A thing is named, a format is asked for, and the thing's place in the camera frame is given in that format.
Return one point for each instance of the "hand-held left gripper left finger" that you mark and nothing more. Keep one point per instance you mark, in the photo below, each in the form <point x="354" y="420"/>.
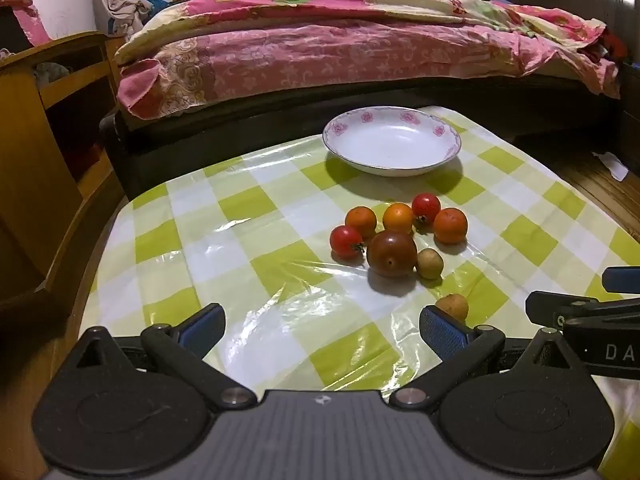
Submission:
<point x="202" y="329"/>

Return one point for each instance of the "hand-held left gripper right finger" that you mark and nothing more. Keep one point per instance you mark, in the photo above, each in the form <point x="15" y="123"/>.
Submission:
<point x="441" y="332"/>

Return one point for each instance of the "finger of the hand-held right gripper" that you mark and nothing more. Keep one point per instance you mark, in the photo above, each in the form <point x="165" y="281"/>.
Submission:
<point x="622" y="278"/>
<point x="555" y="306"/>

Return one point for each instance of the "small tan round fruit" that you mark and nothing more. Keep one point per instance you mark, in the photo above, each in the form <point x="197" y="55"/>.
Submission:
<point x="429" y="263"/>
<point x="452" y="306"/>

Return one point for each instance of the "large dark brown tomato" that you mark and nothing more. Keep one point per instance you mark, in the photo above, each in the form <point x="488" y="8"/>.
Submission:
<point x="391" y="254"/>

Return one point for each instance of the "small orange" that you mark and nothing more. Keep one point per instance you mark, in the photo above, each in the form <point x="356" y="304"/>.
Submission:
<point x="450" y="225"/>
<point x="398" y="218"/>
<point x="361" y="221"/>

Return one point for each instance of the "red cherry tomato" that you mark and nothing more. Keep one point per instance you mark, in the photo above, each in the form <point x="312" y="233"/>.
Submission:
<point x="426" y="207"/>
<point x="345" y="241"/>

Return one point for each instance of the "white floral rimmed plate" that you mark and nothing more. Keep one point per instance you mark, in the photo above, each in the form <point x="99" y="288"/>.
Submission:
<point x="392" y="137"/>

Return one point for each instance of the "green white checked tablecloth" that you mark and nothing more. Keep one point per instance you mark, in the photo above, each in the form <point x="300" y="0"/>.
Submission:
<point x="240" y="240"/>

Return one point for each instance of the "white paper scrap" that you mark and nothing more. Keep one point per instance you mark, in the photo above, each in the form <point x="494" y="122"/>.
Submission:
<point x="614" y="162"/>

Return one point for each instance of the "dark nightstand with drawers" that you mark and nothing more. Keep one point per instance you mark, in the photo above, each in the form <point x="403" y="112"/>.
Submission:
<point x="631" y="110"/>

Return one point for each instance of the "wooden cabinet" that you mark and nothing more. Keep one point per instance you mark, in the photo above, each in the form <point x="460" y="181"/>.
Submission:
<point x="60" y="170"/>

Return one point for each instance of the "red cloth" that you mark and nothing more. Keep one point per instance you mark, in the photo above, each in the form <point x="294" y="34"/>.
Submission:
<point x="614" y="45"/>

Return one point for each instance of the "grey cloth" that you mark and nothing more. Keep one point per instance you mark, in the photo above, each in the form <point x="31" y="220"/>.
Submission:
<point x="50" y="72"/>

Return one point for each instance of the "colourful cartoon quilt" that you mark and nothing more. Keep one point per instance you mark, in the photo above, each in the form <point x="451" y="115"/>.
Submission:
<point x="310" y="2"/>

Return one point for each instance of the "pink patterned cloth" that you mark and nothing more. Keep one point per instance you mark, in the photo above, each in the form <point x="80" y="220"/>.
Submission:
<point x="25" y="15"/>

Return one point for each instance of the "dark bed frame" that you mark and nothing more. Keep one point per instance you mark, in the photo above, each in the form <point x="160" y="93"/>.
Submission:
<point x="210" y="135"/>

